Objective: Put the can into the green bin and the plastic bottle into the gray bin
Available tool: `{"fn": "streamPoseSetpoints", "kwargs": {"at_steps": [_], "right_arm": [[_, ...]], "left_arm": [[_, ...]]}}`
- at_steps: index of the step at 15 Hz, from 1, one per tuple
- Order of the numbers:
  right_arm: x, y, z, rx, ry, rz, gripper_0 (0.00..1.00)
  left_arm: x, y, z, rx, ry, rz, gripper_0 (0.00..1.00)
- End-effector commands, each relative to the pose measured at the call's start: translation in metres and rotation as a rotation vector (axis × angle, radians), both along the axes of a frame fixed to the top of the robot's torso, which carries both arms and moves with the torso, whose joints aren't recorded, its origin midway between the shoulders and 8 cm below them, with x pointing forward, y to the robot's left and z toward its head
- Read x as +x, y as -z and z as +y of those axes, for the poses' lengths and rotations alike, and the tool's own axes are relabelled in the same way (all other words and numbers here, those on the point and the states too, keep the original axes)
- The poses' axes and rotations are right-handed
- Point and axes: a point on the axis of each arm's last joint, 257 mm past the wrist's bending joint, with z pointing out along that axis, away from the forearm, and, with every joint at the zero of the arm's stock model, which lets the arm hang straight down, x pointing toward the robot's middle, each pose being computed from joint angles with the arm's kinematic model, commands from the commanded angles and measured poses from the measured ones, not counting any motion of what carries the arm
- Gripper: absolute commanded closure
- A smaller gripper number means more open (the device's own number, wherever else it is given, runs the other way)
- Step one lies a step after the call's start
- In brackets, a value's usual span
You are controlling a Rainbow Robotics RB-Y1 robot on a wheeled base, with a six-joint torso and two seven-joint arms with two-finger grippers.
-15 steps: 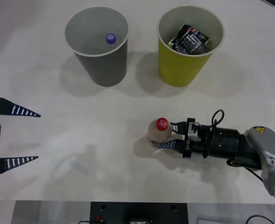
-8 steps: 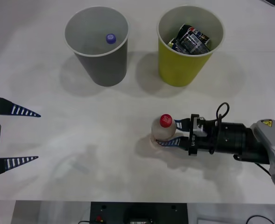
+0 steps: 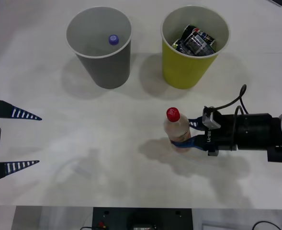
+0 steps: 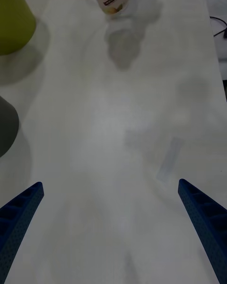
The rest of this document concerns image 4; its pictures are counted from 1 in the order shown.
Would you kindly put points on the grey plastic bin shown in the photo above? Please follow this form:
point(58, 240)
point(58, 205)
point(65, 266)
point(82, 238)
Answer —
point(7, 127)

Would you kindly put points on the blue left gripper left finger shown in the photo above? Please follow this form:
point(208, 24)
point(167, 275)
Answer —
point(16, 220)

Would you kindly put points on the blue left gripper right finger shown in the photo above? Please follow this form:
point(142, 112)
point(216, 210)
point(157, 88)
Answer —
point(203, 217)

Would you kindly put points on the yellow-green plastic bin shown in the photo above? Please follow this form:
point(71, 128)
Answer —
point(13, 16)

